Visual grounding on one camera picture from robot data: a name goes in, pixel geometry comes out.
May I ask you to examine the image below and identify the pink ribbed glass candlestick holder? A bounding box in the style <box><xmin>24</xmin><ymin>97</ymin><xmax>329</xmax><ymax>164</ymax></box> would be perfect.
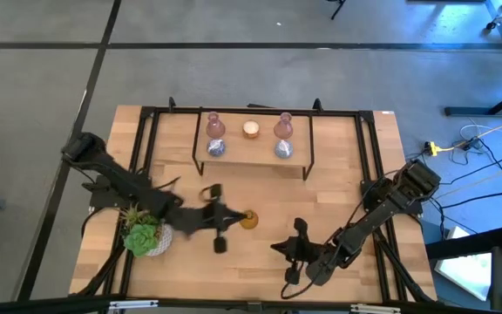
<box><xmin>206</xmin><ymin>111</ymin><xmax>227</xmax><ymax>140</ymax></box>
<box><xmin>273</xmin><ymin>112</ymin><xmax>295</xmax><ymax>140</ymax></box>

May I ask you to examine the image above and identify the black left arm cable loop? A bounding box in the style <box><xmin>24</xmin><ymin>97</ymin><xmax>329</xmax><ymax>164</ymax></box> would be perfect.
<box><xmin>198</xmin><ymin>183</ymin><xmax>224</xmax><ymax>204</ymax></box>

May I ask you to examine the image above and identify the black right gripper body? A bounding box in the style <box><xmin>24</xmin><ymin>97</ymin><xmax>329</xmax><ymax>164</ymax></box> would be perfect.
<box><xmin>284</xmin><ymin>217</ymin><xmax>335</xmax><ymax>286</ymax></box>

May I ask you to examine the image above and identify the cream round candle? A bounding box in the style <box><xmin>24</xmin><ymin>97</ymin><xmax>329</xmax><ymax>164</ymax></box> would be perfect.
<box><xmin>241</xmin><ymin>119</ymin><xmax>261</xmax><ymax>140</ymax></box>

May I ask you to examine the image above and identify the succulent in white patterned pot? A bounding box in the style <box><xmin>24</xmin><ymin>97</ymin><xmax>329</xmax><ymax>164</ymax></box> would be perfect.
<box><xmin>119</xmin><ymin>202</ymin><xmax>174</xmax><ymax>259</ymax></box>

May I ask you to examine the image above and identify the wooden shelf with black legs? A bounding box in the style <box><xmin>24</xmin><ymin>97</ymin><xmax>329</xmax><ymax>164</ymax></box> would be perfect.
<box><xmin>192</xmin><ymin>111</ymin><xmax>320</xmax><ymax>181</ymax></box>

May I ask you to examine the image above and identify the metal table base frame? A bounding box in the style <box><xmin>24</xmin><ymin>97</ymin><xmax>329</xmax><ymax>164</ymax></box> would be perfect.
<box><xmin>444</xmin><ymin>0</ymin><xmax>502</xmax><ymax>118</ymax></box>

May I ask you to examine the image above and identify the black stand leg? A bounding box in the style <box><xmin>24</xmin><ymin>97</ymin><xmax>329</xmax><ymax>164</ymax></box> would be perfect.
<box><xmin>327</xmin><ymin>0</ymin><xmax>348</xmax><ymax>21</ymax></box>

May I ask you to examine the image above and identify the black right arm cable loop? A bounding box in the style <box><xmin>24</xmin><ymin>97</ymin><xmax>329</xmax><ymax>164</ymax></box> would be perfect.
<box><xmin>280</xmin><ymin>256</ymin><xmax>322</xmax><ymax>301</ymax></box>

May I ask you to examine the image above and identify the blue patterned round candle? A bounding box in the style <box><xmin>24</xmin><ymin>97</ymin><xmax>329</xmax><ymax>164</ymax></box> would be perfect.
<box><xmin>275</xmin><ymin>139</ymin><xmax>295</xmax><ymax>160</ymax></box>
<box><xmin>207</xmin><ymin>138</ymin><xmax>227</xmax><ymax>158</ymax></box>

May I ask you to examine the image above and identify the amber ribbed glass candlestick holder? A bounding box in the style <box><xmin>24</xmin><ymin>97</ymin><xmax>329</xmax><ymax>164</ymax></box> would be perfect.
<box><xmin>238</xmin><ymin>208</ymin><xmax>260</xmax><ymax>231</ymax></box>

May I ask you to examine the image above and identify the yellow power strip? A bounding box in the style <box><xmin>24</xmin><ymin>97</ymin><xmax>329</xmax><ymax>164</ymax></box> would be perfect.
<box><xmin>424</xmin><ymin>140</ymin><xmax>446</xmax><ymax>157</ymax></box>

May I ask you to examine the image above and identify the white lit screen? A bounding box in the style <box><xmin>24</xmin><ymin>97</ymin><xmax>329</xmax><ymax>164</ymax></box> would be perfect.
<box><xmin>433</xmin><ymin>226</ymin><xmax>494</xmax><ymax>302</ymax></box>

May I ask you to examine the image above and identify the black floor cable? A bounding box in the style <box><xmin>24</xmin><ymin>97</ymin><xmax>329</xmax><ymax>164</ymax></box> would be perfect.
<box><xmin>440</xmin><ymin>189</ymin><xmax>502</xmax><ymax>210</ymax></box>

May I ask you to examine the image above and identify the white cable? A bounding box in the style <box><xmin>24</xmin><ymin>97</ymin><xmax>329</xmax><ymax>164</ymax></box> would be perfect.
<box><xmin>458</xmin><ymin>123</ymin><xmax>496</xmax><ymax>140</ymax></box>

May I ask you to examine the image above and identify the black beam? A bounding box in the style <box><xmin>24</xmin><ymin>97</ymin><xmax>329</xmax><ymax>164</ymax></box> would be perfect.
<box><xmin>424</xmin><ymin>226</ymin><xmax>502</xmax><ymax>261</ymax></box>

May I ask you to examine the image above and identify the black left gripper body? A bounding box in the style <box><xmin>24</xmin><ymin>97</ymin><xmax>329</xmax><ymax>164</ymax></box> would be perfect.
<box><xmin>174</xmin><ymin>182</ymin><xmax>234</xmax><ymax>255</ymax></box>

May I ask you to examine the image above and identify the black crossbeam with silver brackets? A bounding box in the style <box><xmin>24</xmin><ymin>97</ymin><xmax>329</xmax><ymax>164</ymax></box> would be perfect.
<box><xmin>0</xmin><ymin>294</ymin><xmax>502</xmax><ymax>314</ymax></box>

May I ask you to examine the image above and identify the black aluminium table frame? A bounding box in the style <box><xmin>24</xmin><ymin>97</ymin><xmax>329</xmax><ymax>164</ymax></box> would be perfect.
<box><xmin>70</xmin><ymin>96</ymin><xmax>438</xmax><ymax>306</ymax></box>

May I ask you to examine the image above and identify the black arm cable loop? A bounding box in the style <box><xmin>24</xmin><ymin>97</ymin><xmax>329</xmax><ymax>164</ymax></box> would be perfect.
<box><xmin>280</xmin><ymin>256</ymin><xmax>322</xmax><ymax>301</ymax></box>
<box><xmin>198</xmin><ymin>183</ymin><xmax>224</xmax><ymax>204</ymax></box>

